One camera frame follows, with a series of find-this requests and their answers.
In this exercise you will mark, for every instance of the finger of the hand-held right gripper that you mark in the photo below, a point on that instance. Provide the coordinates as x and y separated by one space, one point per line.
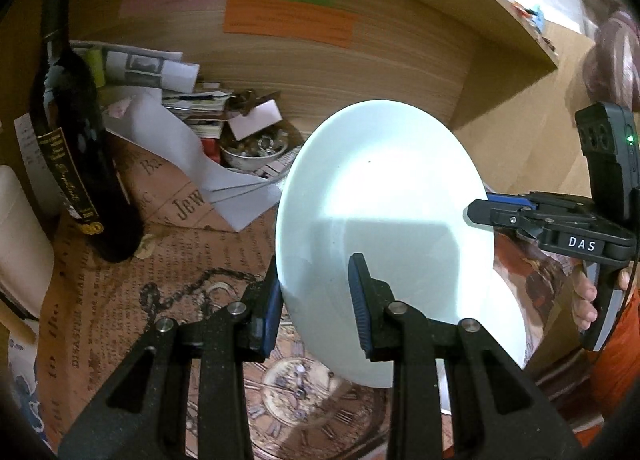
507 199
487 212

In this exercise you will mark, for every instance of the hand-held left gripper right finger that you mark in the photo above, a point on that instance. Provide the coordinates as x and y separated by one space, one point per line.
359 305

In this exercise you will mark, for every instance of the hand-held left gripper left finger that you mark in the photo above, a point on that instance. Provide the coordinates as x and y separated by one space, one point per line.
272 320

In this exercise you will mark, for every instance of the light green plate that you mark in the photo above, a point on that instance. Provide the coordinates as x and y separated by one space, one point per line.
380 180

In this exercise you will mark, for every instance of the person's right hand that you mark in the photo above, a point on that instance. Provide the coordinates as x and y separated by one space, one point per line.
586 300

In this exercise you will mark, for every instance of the white plate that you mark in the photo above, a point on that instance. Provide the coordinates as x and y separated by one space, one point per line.
505 320

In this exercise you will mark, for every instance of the pink striped curtain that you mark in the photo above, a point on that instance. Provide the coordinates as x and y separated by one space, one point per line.
615 55

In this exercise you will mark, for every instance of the printed paper table cover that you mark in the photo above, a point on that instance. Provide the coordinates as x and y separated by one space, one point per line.
150 290

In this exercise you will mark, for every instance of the small bowl of trinkets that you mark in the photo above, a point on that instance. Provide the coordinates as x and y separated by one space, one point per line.
255 155

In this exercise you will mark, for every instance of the wooden shelf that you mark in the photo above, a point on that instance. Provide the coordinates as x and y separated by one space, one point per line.
500 15

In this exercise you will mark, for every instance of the white paper sheets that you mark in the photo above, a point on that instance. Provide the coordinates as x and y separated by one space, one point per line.
170 150

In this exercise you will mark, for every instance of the pale pink card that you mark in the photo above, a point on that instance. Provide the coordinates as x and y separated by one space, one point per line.
255 120

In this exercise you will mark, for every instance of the pale cylindrical container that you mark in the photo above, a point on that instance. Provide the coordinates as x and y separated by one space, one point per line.
25 240

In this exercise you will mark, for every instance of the blue white printed packet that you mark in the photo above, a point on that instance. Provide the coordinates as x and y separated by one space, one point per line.
20 390

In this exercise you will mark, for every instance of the dark wine bottle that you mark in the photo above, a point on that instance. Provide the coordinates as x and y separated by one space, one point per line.
75 140

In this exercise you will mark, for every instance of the orange sticky note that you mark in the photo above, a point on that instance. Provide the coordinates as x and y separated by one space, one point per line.
287 22

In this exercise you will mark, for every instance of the stack of newspapers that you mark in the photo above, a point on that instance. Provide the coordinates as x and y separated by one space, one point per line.
145 65

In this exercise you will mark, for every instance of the white handwritten note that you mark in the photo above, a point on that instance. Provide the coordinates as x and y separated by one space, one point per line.
27 145

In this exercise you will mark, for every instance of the yellow-green small bottle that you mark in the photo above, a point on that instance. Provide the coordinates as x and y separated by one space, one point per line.
95 67

